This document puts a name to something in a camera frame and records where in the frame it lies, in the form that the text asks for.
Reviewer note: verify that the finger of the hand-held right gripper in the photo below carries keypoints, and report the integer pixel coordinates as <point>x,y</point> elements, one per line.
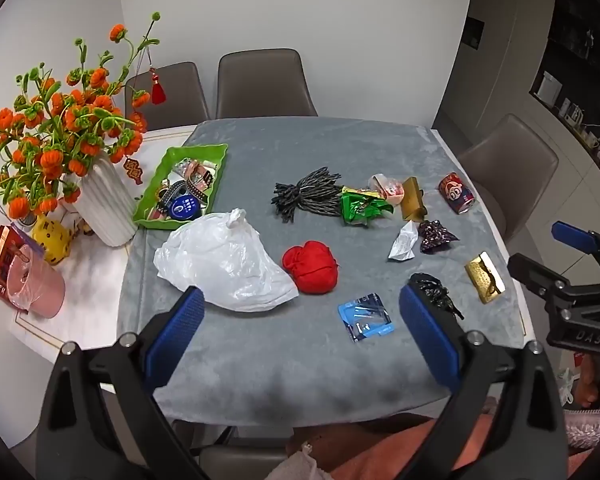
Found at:
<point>574,237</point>
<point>535,271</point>

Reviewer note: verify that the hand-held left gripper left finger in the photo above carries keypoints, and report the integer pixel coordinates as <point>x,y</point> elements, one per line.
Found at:
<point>175,332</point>

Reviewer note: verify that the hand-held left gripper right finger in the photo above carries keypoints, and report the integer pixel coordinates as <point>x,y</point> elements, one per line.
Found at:
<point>427,337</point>

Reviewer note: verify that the red cartoon can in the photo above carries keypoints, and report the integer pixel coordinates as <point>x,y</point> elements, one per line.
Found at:
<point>455,192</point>

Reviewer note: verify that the instant cup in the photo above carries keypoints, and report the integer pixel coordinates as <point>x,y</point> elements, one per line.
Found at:
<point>387,190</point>

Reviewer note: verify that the person's right hand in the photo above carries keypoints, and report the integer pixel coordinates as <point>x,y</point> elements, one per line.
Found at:
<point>587,380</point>

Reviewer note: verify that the black crumpled plastic bag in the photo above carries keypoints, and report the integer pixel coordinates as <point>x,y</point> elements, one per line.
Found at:
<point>435,287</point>

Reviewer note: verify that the gold foil box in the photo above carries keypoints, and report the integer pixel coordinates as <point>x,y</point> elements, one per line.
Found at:
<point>411,202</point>
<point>482,275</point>

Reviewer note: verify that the blue clear packet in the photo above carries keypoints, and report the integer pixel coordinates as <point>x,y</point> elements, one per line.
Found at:
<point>365,317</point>

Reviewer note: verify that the white plastic bag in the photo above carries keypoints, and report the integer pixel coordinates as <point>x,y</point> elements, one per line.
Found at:
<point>220,260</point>

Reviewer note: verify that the white paper wrapper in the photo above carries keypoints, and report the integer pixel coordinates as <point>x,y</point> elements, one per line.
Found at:
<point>402,245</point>

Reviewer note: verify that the dark purple wrapper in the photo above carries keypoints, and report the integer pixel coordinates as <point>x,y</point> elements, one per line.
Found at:
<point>432,237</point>

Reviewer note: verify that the taupe leather chair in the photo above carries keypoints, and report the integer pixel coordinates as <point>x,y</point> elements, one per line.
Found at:
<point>510,160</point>
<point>175,95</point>
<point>265,85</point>

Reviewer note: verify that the person's brown pants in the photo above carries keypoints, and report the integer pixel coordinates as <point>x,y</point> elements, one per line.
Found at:
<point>380,445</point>

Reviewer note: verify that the blue round tin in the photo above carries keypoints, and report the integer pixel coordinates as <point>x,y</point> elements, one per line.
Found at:
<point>184,207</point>

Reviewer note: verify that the red cloth bundle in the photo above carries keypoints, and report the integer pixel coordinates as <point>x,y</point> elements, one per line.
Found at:
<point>310,267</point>

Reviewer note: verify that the white ribbed vase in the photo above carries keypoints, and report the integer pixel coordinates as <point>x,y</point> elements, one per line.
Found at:
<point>105,210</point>

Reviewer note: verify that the pink cup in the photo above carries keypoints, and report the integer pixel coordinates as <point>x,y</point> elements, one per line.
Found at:
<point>40,290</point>

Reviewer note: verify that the green snack wrapper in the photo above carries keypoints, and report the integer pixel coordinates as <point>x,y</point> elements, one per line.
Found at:
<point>360,210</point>

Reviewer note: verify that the yellow toy figure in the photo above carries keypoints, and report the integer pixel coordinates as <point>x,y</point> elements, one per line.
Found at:
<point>50,240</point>

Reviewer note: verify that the red gold knot ornament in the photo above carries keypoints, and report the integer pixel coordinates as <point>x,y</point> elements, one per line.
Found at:
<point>134,170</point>

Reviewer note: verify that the green tray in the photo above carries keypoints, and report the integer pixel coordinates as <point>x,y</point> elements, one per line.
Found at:
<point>167,162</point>

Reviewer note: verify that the dark display cabinet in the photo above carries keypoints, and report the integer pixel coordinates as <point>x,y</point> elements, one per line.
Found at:
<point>580,35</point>

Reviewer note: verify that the grey velvet table cloth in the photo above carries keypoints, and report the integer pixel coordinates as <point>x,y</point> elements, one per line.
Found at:
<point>290,160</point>

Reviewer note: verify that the red tassel ornament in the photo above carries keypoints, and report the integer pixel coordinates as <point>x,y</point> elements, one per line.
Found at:
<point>158,92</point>

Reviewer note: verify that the orange knitted flower bouquet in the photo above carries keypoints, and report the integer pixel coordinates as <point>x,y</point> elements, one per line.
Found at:
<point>55,105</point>

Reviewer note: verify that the dark wall panel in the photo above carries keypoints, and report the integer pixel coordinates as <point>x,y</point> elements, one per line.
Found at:
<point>475,33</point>

